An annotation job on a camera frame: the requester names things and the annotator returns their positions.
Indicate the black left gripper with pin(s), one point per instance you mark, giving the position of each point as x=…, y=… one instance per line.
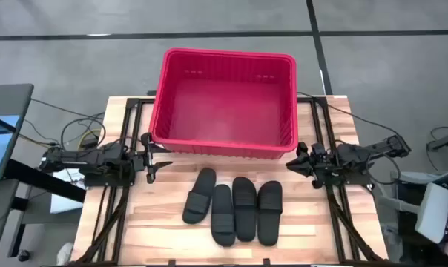
x=148, y=159

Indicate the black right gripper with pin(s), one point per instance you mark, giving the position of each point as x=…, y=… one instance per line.
x=320, y=163

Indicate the black slide sandal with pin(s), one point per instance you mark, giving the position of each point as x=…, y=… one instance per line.
x=200, y=200
x=223, y=222
x=244, y=215
x=269, y=222

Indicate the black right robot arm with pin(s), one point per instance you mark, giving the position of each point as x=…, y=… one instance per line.
x=357, y=154

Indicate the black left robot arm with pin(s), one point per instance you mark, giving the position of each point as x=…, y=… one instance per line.
x=79, y=161

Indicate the red plastic bin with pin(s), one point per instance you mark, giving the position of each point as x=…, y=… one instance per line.
x=227, y=111

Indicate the white paper sheet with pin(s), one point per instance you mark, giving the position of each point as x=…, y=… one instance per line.
x=73, y=176

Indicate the white box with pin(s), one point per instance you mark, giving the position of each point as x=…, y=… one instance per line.
x=66, y=204

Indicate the black desk beam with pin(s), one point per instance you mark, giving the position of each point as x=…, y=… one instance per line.
x=42, y=180

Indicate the person's white shoe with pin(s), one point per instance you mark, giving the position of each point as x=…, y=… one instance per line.
x=64, y=254

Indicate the grey office chair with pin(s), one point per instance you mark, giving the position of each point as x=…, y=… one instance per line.
x=433, y=211

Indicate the grey metal stand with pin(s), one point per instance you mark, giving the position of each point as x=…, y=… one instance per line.
x=446, y=142

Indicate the laptop with blue screen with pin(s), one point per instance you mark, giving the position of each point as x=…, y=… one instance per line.
x=1, y=155

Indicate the grey desk top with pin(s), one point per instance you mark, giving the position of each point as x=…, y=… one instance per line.
x=9, y=98

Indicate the black caster wheel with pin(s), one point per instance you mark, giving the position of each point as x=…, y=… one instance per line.
x=23, y=256

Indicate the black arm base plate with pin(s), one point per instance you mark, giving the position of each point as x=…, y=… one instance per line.
x=357, y=180
x=109, y=181

